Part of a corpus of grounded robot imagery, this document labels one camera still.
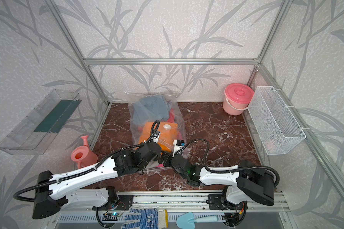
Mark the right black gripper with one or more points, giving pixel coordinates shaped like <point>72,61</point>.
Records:
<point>172,156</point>

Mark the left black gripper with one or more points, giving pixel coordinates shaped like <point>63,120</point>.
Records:
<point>156,156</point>

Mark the orange trousers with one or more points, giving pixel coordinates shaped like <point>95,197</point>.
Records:
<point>166,138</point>

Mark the clear plastic vacuum bag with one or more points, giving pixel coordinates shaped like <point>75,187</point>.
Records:
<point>137,130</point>

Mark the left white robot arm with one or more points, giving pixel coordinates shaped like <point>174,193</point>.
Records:
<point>52,191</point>

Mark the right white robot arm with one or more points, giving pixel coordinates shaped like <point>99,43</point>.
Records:
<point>243,182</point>

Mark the pink garment in bag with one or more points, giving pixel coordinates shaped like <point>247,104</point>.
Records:
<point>175,117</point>

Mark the blue folded towel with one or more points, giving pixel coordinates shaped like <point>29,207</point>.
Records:
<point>150,108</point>

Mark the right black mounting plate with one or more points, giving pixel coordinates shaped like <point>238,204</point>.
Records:
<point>219,202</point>

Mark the black mounting plate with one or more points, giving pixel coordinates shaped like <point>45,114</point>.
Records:
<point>219,202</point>
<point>123,204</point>

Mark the light blue toy shovel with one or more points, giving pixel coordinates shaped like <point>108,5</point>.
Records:
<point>187,220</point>

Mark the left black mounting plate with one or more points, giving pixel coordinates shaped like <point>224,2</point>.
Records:
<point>123,204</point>

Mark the blue dotted work glove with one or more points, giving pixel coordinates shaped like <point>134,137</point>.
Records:
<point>145,218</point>

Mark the pink watering can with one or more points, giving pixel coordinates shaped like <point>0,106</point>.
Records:
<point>83,156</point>

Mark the pink lidded bucket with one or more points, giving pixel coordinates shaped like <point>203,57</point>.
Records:
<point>237,98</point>

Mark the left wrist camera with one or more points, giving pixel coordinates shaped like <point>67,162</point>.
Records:
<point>156,136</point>

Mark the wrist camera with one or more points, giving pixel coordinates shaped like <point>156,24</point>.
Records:
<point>156,136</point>
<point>178,145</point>

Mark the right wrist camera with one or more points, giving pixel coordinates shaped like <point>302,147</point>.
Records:
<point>178,145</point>

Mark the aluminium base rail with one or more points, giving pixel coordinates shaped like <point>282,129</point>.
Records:
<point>172,201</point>

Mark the white wire mesh basket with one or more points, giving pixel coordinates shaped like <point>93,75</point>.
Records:
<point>276,126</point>

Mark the clear plastic wall shelf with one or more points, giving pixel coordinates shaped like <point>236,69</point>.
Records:
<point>36,132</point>

